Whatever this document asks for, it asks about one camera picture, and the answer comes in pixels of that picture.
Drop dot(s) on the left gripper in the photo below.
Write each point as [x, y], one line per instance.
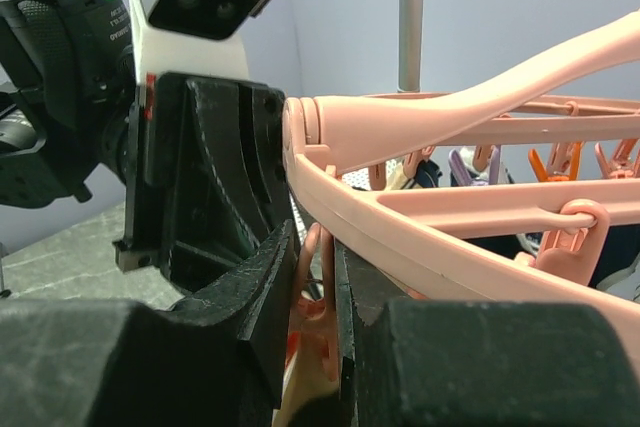
[229, 189]

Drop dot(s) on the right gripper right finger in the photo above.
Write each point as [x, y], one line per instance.
[408, 362]

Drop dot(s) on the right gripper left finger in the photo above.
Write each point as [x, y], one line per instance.
[215, 359]

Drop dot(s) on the pink round clip hanger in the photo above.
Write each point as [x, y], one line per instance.
[435, 240]

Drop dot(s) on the olive green underwear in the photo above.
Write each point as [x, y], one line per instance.
[305, 379]

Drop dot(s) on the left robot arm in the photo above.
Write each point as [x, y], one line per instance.
[65, 108]

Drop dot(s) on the white plastic basket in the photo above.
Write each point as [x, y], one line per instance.
[358, 180]

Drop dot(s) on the metal clothes rack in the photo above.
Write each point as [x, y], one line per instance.
[410, 45]

